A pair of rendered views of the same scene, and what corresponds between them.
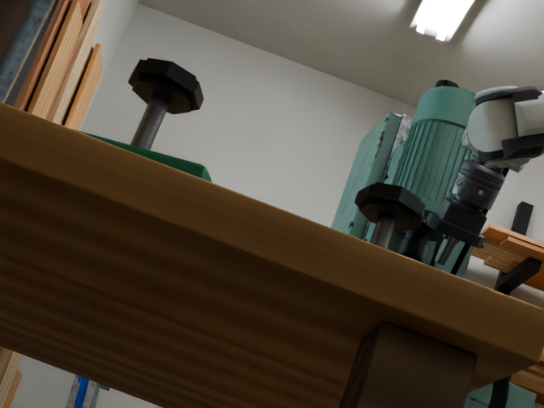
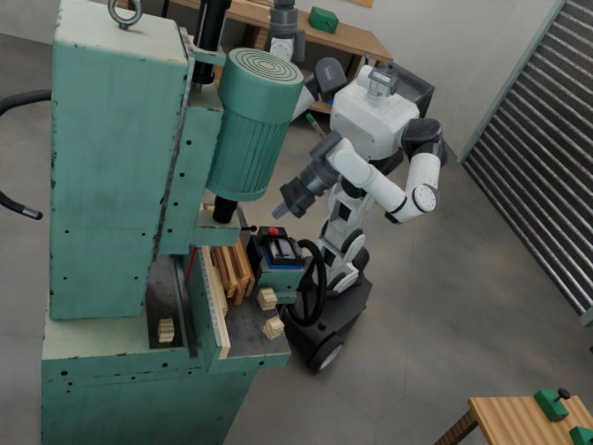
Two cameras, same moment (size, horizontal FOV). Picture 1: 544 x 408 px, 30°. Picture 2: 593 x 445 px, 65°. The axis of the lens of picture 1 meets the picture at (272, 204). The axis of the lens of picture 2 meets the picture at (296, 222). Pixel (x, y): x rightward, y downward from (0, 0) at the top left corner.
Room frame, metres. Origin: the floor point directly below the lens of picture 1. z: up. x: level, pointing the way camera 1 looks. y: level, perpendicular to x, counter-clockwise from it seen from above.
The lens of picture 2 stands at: (2.28, 0.65, 1.86)
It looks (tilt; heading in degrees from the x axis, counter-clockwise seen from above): 36 degrees down; 245
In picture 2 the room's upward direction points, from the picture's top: 23 degrees clockwise
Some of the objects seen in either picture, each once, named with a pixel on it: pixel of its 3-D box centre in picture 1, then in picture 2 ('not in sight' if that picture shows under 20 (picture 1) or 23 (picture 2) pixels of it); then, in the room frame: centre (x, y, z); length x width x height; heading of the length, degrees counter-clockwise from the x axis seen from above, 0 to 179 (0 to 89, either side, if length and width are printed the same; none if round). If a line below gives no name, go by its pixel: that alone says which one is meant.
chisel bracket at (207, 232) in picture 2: not in sight; (210, 230); (2.06, -0.32, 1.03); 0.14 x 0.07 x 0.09; 7
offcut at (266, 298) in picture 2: not in sight; (266, 298); (1.89, -0.18, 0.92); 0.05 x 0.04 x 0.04; 104
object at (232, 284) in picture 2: not in sight; (222, 256); (2.00, -0.32, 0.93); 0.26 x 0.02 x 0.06; 97
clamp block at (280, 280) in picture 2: not in sight; (273, 265); (1.85, -0.32, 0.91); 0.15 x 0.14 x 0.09; 97
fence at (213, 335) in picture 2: not in sight; (198, 260); (2.08, -0.30, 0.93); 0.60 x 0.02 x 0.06; 97
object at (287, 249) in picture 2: not in sight; (280, 246); (1.85, -0.33, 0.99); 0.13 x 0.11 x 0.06; 97
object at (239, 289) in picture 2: not in sight; (231, 267); (1.98, -0.28, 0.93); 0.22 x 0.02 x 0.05; 97
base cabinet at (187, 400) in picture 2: not in sight; (141, 373); (2.16, -0.30, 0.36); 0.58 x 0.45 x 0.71; 7
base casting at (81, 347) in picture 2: not in sight; (157, 296); (2.16, -0.30, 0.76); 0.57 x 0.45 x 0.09; 7
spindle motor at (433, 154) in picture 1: (439, 164); (248, 128); (2.04, -0.32, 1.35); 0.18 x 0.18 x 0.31
